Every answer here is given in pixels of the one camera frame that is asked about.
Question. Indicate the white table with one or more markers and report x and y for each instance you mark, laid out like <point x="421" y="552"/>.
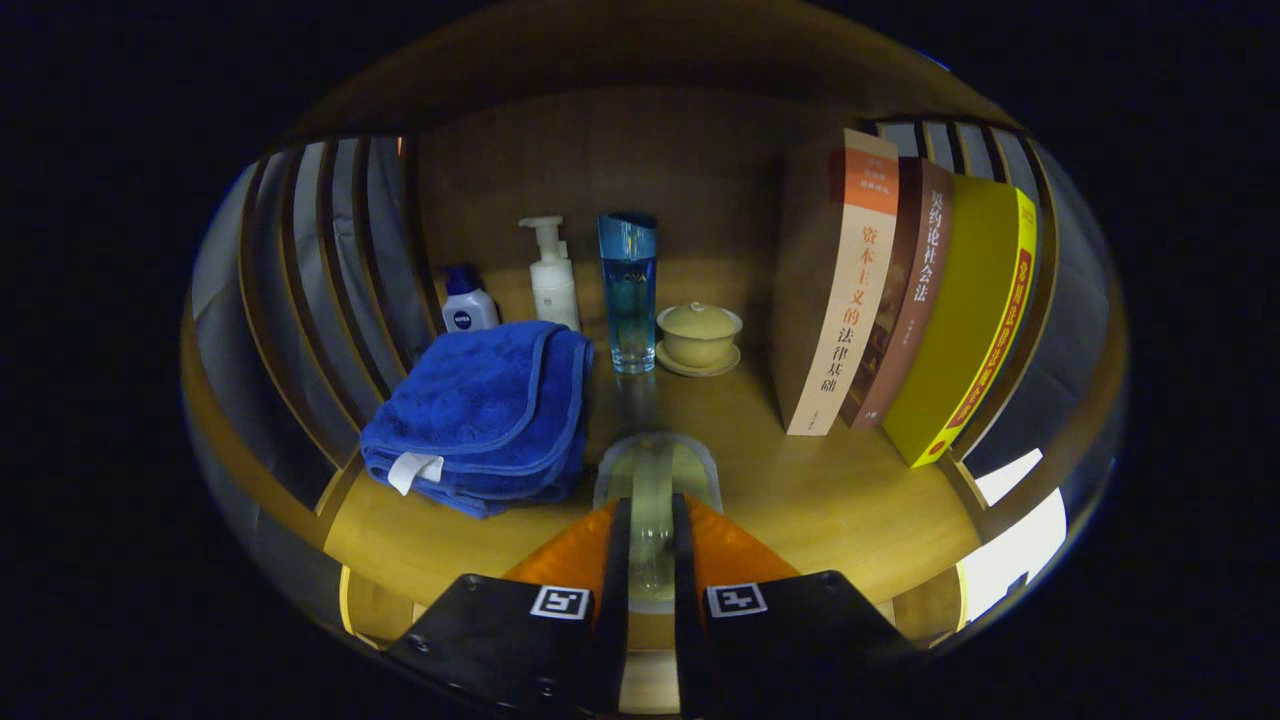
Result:
<point x="1015" y="560"/>

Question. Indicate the wooden countertop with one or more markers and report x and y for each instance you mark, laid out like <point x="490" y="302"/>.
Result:
<point x="800" y="490"/>

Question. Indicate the small white bottle blue cap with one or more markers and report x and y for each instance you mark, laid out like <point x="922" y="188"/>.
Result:
<point x="468" y="310"/>

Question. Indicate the brown book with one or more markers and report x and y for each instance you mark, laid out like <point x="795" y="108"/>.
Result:
<point x="915" y="280"/>

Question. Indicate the wooden cabinet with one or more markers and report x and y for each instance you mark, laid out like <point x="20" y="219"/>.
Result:
<point x="650" y="150"/>

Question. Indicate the tall blue glass bottle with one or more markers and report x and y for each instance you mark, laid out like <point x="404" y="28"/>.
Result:
<point x="627" y="300"/>

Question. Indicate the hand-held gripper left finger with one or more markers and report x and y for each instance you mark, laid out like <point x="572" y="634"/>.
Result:
<point x="615" y="640"/>

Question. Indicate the blue folded towel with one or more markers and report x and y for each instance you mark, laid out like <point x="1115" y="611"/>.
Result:
<point x="480" y="400"/>

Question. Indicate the yellow book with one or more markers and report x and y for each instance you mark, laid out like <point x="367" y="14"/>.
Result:
<point x="960" y="340"/>

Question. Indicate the white pump bottle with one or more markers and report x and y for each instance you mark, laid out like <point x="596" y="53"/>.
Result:
<point x="553" y="285"/>

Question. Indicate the yellow lidded tea bowl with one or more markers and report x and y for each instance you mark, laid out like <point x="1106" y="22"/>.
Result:
<point x="698" y="340"/>

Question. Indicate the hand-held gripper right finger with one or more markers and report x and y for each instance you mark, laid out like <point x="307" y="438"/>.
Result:
<point x="685" y="650"/>

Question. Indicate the beige book with orange band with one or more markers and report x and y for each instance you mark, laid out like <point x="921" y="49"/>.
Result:
<point x="850" y="300"/>

